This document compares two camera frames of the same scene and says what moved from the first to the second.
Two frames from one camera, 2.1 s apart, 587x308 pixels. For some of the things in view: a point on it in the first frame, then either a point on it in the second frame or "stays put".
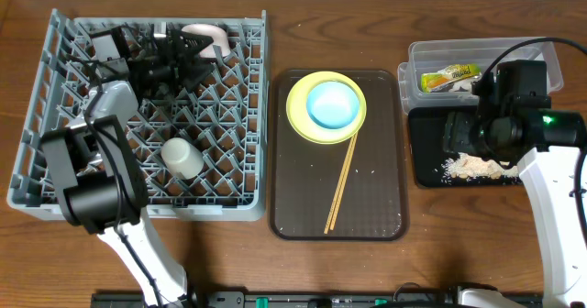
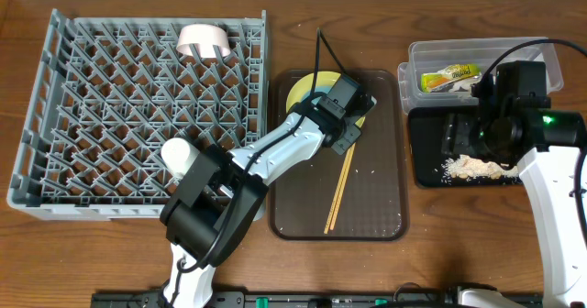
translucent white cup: [182, 159] stays put
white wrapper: [463, 86] stays put
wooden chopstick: [345, 181] stays put
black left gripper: [171, 58] -> [353, 127]
